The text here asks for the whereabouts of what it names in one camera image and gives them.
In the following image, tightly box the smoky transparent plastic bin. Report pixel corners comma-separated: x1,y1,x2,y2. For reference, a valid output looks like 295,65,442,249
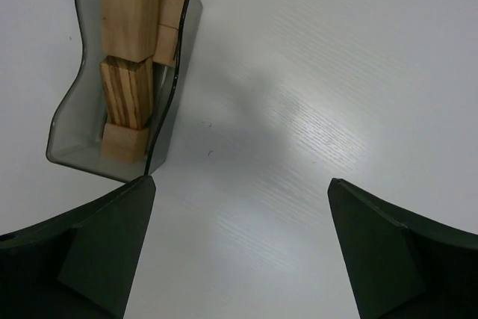
46,0,202,182

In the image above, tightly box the long striped wood block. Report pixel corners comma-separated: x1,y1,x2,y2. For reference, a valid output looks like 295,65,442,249
99,55,154,130

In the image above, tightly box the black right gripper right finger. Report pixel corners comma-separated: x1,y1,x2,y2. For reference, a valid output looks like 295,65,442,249
328,179,477,318

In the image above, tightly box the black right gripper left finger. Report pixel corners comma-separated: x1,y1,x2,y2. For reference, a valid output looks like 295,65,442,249
1,176,155,318

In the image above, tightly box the long light wood block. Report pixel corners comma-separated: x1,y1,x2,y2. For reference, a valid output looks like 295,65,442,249
100,0,159,62

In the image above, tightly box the small wood cube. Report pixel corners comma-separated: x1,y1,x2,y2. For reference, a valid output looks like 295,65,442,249
152,25,179,68
158,0,185,29
101,123,150,164

